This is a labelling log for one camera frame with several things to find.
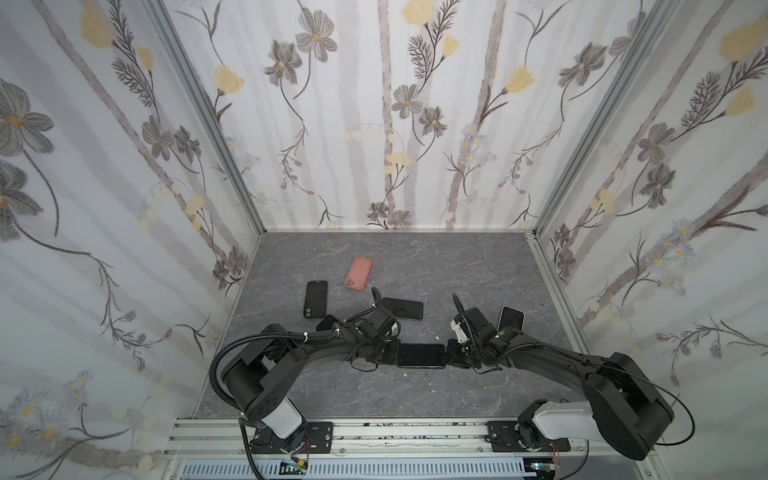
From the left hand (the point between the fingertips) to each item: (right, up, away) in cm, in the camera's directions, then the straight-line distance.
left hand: (399, 351), depth 87 cm
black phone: (+2, +11, +11) cm, 16 cm away
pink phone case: (-14, +23, +21) cm, 34 cm away
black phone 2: (-23, +7, +9) cm, 26 cm away
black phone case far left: (-29, +13, +15) cm, 35 cm away
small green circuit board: (-26, -24, -15) cm, 38 cm away
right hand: (+10, 0, -1) cm, 11 cm away
